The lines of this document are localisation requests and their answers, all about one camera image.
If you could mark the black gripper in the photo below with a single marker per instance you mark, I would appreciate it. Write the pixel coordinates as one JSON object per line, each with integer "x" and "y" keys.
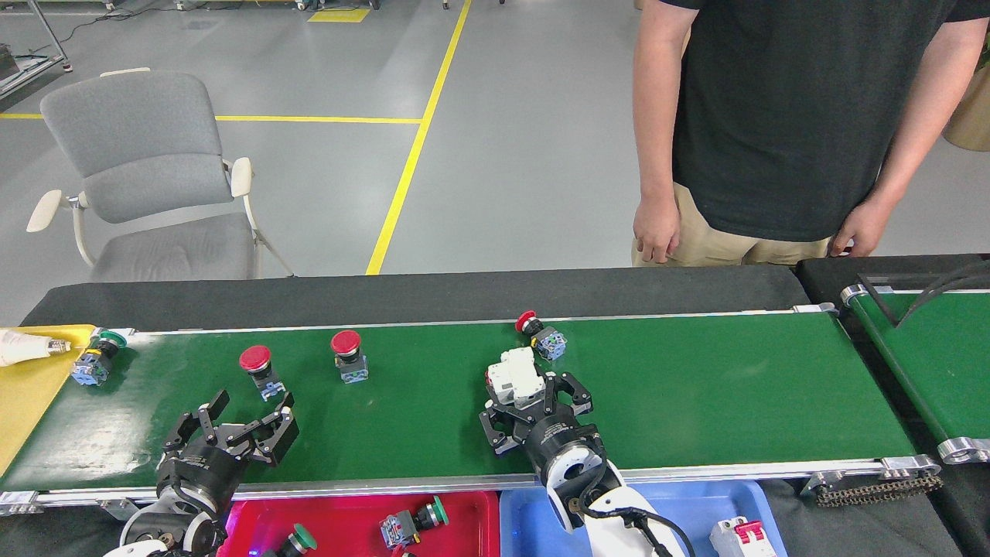
{"x": 564, "y": 439}
{"x": 203, "y": 470}

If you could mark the white circuit breaker red toggle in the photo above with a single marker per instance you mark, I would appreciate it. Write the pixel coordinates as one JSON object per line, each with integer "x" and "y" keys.
{"x": 731, "y": 541}
{"x": 514, "y": 379}

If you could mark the green mushroom push button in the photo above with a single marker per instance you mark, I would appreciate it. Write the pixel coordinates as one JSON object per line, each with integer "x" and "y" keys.
{"x": 304, "y": 536}
{"x": 402, "y": 530}

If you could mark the person's left forearm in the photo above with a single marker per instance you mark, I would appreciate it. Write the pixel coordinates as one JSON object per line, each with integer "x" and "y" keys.
{"x": 928, "y": 131}

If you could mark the person's right forearm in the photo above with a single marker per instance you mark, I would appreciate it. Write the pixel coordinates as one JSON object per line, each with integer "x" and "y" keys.
{"x": 657, "y": 108}

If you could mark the red plastic tray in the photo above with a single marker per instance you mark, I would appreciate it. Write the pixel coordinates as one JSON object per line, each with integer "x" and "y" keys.
{"x": 348, "y": 518}

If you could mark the long green conveyor belt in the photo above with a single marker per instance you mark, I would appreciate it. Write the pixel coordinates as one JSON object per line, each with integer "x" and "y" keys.
{"x": 696, "y": 402}

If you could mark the blue plastic tray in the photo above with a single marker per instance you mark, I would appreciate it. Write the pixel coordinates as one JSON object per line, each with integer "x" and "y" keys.
{"x": 696, "y": 518}

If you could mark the yellow plastic tray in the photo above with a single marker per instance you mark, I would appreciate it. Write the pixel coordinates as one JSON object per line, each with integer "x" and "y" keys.
{"x": 31, "y": 418}

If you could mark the short green conveyor belt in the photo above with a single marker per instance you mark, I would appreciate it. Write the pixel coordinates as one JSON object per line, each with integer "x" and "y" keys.
{"x": 943, "y": 371}

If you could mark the person's right hand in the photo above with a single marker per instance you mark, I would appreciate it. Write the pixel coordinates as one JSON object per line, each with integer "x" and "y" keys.
{"x": 657, "y": 228}

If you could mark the person's left hand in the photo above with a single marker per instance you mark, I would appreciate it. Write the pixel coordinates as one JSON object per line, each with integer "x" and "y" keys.
{"x": 862, "y": 228}

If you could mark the black cloth covered table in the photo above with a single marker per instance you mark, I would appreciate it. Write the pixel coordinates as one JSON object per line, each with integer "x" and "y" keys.
{"x": 387, "y": 298}
{"x": 851, "y": 267}

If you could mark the white light bulb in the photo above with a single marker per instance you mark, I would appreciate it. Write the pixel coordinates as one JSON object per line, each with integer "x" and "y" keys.
{"x": 23, "y": 346}

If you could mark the grey office chair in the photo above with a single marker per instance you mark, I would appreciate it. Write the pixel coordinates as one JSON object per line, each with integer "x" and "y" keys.
{"x": 131, "y": 131}

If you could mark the person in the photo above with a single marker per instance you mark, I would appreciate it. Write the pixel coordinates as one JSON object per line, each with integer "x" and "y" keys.
{"x": 789, "y": 116}

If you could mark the metal rack cart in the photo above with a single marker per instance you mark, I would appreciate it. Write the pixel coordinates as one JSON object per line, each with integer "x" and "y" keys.
{"x": 31, "y": 73}

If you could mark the potted plant tan pot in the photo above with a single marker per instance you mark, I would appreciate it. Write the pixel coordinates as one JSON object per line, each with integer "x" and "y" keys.
{"x": 971, "y": 124}

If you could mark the black guide frame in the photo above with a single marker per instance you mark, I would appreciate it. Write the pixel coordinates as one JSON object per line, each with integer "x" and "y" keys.
{"x": 879, "y": 303}

